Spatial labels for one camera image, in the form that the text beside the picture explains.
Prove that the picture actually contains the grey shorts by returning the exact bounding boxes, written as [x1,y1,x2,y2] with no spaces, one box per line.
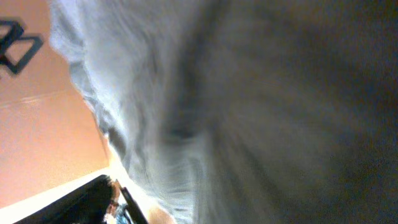
[49,0,397,223]

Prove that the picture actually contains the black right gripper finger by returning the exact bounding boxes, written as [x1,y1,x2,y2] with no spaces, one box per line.
[15,174,148,224]

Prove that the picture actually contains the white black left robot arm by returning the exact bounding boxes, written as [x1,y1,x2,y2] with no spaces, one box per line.
[1,17,44,77]

